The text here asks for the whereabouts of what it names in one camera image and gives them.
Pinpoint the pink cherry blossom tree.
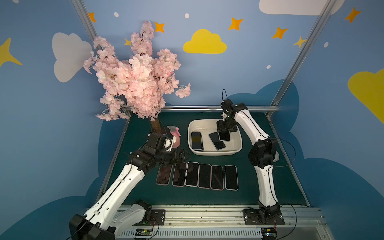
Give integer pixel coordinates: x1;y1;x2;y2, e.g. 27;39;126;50
83;22;191;134

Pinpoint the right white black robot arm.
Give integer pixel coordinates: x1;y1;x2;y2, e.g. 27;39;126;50
217;99;281;223

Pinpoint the left green circuit board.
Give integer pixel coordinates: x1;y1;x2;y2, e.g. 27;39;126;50
135;229;153;238

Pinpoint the aluminium rail base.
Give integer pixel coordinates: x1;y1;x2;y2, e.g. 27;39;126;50
115;205;333;240

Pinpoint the pink case phone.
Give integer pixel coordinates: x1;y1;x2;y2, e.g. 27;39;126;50
198;164;211;189
211;165;224;191

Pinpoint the white case phone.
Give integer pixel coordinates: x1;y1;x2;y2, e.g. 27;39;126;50
185;162;200;187

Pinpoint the grey round disc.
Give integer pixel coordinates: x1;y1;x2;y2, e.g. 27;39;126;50
273;151;280;163

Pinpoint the right green circuit board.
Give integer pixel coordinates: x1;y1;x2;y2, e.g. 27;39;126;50
261;229;277;240

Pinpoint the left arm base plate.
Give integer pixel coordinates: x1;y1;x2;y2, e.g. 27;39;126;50
134;210;166;226

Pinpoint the pink spray bottle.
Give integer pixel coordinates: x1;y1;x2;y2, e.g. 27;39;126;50
167;126;181;149

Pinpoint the green circuit board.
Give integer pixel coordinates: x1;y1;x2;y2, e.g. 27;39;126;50
261;229;277;240
135;229;153;238

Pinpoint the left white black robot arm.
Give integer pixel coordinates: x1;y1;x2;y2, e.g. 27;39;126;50
69;133;187;240

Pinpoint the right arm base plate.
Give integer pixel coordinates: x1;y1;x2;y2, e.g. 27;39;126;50
243;208;285;226

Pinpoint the pink back phone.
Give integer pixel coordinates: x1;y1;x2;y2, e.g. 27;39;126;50
156;166;173;186

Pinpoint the white plastic storage box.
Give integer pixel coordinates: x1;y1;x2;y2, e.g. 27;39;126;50
188;119;243;156

